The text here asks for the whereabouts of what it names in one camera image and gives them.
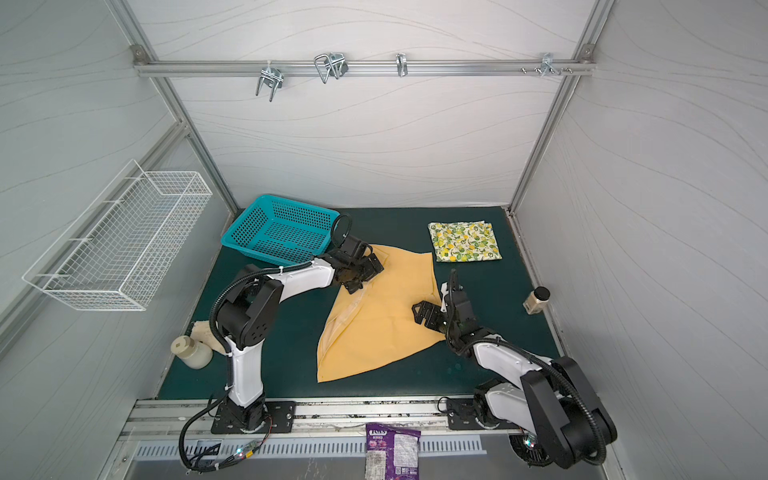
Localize tan yellow skirt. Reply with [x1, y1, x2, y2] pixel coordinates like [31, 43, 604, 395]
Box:
[316, 245, 444, 383]

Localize lemon print skirt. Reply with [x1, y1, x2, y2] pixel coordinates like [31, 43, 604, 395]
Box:
[428, 221, 502, 263]

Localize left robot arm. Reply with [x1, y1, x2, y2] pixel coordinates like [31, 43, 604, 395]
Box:
[209, 236, 384, 430]

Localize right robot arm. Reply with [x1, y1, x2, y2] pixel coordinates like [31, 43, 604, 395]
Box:
[411, 272, 618, 469]

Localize green table mat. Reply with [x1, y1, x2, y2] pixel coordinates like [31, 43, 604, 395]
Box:
[157, 206, 574, 401]

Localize teal plastic basket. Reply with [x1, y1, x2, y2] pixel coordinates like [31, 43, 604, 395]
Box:
[221, 195, 339, 266]

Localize tan bottle black cap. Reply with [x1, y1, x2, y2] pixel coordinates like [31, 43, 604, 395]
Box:
[523, 286, 551, 315]

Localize purple snack bag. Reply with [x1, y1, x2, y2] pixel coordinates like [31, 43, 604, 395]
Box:
[364, 423, 421, 480]

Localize beige knit glove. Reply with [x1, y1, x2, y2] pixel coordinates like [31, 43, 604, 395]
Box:
[189, 321, 227, 355]

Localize cream bottle left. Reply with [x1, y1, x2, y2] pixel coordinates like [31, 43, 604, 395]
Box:
[170, 335, 213, 370]

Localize metal u-bolt clamp middle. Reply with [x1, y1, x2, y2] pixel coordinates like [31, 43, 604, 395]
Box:
[313, 52, 349, 84]

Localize metal u-bolt clamp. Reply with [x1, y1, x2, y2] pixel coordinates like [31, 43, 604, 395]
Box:
[255, 64, 284, 102]
[313, 52, 349, 84]

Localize metal u-bolt clamp left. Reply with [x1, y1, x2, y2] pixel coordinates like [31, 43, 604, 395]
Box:
[255, 64, 284, 102]

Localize small metal hook clamp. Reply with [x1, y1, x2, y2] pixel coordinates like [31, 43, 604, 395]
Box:
[395, 53, 408, 78]

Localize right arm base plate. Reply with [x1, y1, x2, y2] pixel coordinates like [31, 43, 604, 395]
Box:
[437, 395, 519, 431]

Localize right base cable bundle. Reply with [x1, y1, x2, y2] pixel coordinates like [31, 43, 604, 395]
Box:
[508, 431, 553, 468]

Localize base cable bundle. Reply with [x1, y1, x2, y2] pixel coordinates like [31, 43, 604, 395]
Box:
[508, 431, 553, 468]
[177, 395, 274, 475]

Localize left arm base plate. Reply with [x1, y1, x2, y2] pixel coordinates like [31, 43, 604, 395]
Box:
[211, 399, 296, 435]

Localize aluminium front rail frame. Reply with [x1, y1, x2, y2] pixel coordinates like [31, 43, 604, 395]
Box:
[119, 395, 526, 441]

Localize white wire basket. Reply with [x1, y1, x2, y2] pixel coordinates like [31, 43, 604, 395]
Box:
[22, 160, 212, 312]

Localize left base cable bundle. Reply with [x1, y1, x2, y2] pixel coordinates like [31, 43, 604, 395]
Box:
[177, 395, 274, 475]

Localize metal bracket right end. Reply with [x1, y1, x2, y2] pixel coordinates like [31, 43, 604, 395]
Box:
[520, 53, 572, 77]

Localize aluminium crossbar rail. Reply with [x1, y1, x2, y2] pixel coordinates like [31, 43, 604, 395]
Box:
[134, 57, 597, 78]

